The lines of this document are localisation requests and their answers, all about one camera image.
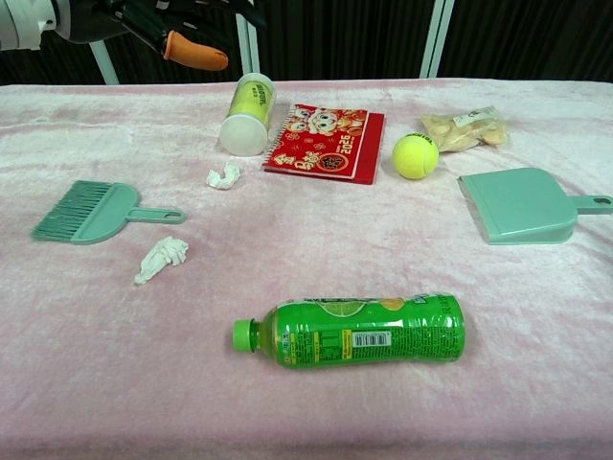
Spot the red 2026 spiral calendar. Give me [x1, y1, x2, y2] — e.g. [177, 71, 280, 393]
[261, 103, 387, 186]

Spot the loose yellow tennis ball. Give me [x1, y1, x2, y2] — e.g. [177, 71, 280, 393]
[392, 132, 441, 181]

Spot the green hand broom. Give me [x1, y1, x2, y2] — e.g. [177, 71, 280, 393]
[31, 179, 187, 246]

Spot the tubed yellow tennis ball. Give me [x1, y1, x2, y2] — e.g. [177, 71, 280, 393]
[228, 79, 275, 120]

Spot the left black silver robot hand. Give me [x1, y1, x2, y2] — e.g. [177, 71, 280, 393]
[57, 0, 230, 72]

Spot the green plastic drink bottle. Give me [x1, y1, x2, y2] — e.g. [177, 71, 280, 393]
[232, 290, 466, 371]

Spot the clear tennis ball tube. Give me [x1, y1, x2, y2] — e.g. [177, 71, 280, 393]
[218, 72, 278, 157]

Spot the pink plush tablecloth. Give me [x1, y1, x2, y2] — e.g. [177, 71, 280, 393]
[0, 77, 613, 460]

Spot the small white tissue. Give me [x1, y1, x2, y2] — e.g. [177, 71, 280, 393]
[206, 160, 242, 192]

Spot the green dustpan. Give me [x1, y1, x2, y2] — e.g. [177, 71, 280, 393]
[458, 167, 613, 246]

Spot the clear snack bag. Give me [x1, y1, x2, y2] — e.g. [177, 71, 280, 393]
[420, 105, 511, 153]

